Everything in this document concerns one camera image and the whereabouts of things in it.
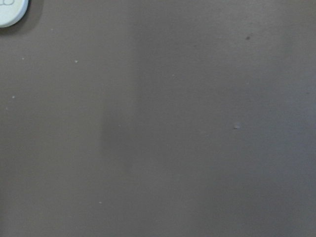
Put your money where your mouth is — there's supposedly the cream rectangular tray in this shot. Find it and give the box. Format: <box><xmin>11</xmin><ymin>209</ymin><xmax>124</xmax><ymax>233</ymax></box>
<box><xmin>0</xmin><ymin>0</ymin><xmax>29</xmax><ymax>28</ymax></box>

